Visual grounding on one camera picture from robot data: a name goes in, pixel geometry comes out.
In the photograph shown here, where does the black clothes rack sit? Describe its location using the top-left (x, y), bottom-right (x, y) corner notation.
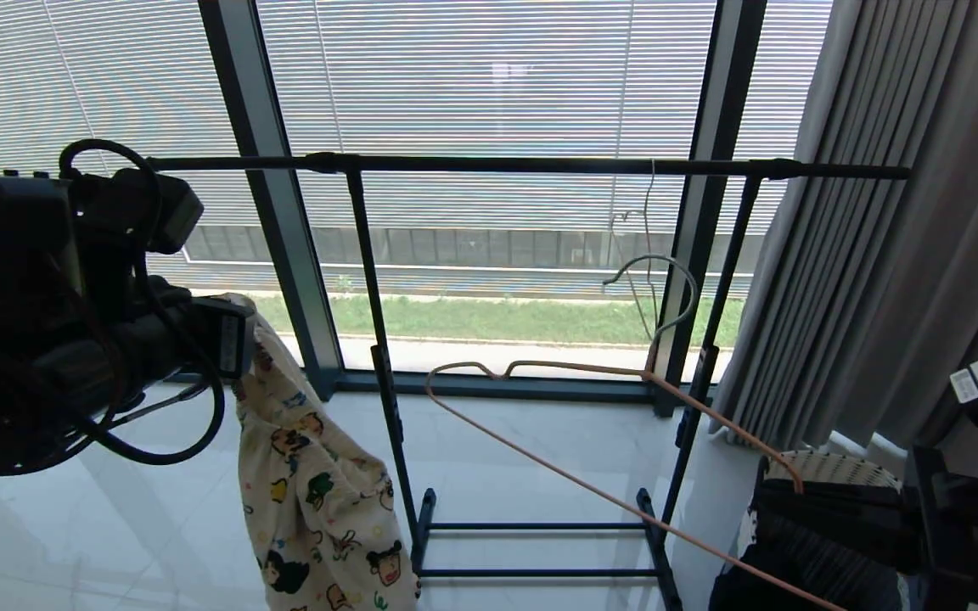
top-left (147, 153), bottom-right (912, 611)

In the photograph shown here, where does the pink clothes hanger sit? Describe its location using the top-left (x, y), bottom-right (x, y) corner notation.
top-left (610, 158), bottom-right (661, 345)
top-left (425, 255), bottom-right (846, 611)

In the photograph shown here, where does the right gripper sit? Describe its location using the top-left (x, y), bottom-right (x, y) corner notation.
top-left (905, 446), bottom-right (978, 611)

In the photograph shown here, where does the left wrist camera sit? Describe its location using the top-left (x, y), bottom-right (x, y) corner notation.
top-left (73, 168), bottom-right (205, 255)

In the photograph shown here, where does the black garment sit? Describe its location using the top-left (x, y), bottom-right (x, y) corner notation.
top-left (708, 543), bottom-right (795, 611)

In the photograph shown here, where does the white laundry basket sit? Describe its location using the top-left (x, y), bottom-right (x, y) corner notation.
top-left (735, 450), bottom-right (914, 611)

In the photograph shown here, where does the cream printed garment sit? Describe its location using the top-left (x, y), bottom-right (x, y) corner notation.
top-left (222, 293), bottom-right (422, 611)

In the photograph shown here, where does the black cable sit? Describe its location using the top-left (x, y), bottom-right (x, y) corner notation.
top-left (59, 138), bottom-right (227, 466)

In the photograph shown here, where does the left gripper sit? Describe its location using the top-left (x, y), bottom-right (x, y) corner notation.
top-left (115, 297), bottom-right (256, 391)

